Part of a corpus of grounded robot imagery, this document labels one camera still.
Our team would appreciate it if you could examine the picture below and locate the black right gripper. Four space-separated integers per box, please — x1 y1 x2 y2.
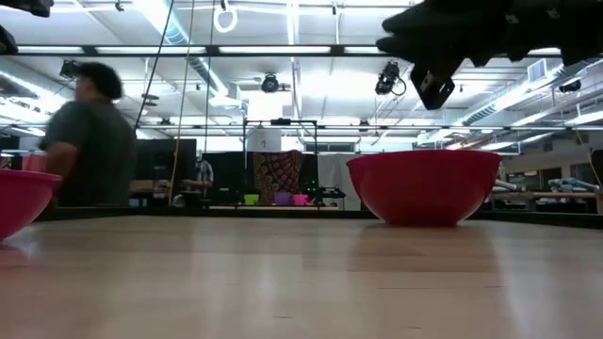
375 0 603 77

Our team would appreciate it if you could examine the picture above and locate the wooden shelf bench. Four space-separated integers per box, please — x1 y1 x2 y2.
489 189 603 216

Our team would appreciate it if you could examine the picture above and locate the ceiling air vent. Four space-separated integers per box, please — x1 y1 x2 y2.
527 57 548 84

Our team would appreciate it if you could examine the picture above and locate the red plastic bowl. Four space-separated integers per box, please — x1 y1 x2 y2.
346 149 503 228

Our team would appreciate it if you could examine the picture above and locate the round black ceiling lamp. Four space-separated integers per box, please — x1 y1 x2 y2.
260 73 281 94

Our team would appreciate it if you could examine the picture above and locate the white hanging cloth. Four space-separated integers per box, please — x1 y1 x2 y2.
316 153 362 211

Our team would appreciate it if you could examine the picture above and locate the white box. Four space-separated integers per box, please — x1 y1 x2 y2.
246 127 284 153

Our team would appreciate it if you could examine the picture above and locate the patterned hanging cloth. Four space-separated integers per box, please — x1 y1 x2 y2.
252 149 305 206

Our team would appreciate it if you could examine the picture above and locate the person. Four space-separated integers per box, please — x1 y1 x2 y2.
38 61 139 207
181 157 216 208

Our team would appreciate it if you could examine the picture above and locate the black monitor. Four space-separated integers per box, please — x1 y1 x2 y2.
135 137 199 183

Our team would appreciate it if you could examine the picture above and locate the pink plastic bowl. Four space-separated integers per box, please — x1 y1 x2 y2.
0 169 63 242

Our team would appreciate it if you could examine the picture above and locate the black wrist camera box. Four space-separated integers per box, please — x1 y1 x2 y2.
408 64 456 112

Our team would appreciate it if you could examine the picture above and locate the black ceiling camera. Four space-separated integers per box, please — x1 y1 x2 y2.
374 60 408 97

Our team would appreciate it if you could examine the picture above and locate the black metal stand frame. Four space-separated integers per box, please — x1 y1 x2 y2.
241 118 319 208

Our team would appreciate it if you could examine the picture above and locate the white hanging ring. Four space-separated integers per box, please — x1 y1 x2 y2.
212 4 239 35

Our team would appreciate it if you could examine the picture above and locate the black overhead frame bar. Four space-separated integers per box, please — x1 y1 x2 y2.
0 44 603 59

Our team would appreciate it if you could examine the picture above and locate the yellow hanging cable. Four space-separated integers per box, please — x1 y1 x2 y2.
167 0 197 207

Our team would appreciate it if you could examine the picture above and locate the black hanging cable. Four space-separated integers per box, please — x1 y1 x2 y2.
134 0 175 130

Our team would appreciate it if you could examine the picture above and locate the black mounted camera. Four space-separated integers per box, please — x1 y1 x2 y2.
58 58 82 79

